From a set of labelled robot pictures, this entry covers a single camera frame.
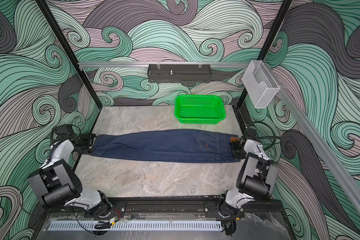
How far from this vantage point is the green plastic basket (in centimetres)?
116

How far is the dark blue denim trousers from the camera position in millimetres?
932

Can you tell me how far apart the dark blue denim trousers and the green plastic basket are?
143 millimetres
